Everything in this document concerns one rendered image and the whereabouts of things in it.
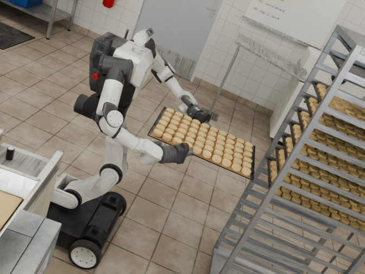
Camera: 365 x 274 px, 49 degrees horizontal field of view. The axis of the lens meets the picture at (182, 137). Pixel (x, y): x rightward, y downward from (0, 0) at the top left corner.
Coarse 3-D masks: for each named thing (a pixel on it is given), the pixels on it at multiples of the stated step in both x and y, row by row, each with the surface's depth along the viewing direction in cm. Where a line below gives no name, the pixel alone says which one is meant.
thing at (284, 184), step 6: (282, 186) 210; (288, 186) 209; (294, 186) 209; (300, 192) 210; (306, 192) 209; (312, 198) 210; (318, 198) 209; (324, 198) 209; (330, 204) 210; (336, 204) 209; (342, 210) 210; (348, 210) 209; (354, 216) 210; (360, 216) 210
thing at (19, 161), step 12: (0, 156) 181; (12, 156) 181; (24, 156) 187; (12, 168) 177; (24, 168) 180; (36, 168) 183; (48, 180) 179; (48, 192) 185; (36, 204) 169; (48, 204) 197
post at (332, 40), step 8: (328, 40) 218; (320, 56) 220; (312, 72) 224; (304, 88) 228; (296, 104) 233; (288, 112) 238; (280, 128) 241; (264, 160) 252; (256, 176) 258; (248, 184) 263; (240, 208) 270; (232, 216) 274
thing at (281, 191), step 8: (272, 168) 239; (272, 176) 234; (280, 192) 217; (288, 192) 222; (296, 192) 223; (296, 200) 216; (304, 200) 220; (312, 200) 223; (312, 208) 217; (320, 208) 223; (328, 208) 225; (336, 216) 217; (344, 216) 222; (352, 216) 224; (352, 224) 217; (360, 224) 222
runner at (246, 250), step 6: (222, 240) 284; (228, 240) 283; (234, 246) 283; (246, 252) 283; (252, 252) 284; (258, 252) 283; (258, 258) 282; (264, 258) 284; (270, 258) 284; (276, 264) 284; (282, 264) 284; (288, 270) 283; (294, 270) 285; (300, 270) 284
